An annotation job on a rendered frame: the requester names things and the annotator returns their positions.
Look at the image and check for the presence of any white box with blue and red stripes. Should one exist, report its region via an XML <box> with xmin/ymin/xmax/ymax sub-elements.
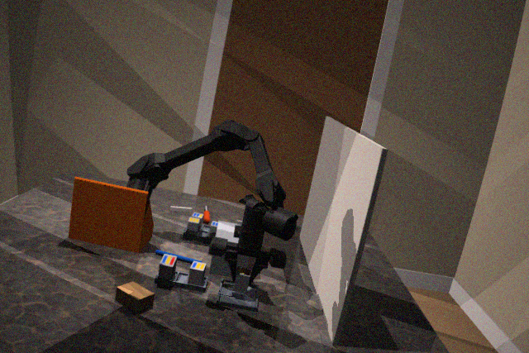
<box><xmin>209</xmin><ymin>222</ymin><xmax>218</xmax><ymax>238</ymax></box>

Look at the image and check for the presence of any blue flat bar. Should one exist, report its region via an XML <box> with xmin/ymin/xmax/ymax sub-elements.
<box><xmin>155</xmin><ymin>250</ymin><xmax>202</xmax><ymax>263</ymax></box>

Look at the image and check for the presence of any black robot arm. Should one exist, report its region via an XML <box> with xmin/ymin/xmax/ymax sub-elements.
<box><xmin>127</xmin><ymin>120</ymin><xmax>298</xmax><ymax>241</ymax></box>

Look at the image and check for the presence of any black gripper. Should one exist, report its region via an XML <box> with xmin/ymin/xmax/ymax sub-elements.
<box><xmin>208</xmin><ymin>224</ymin><xmax>287</xmax><ymax>287</ymax></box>

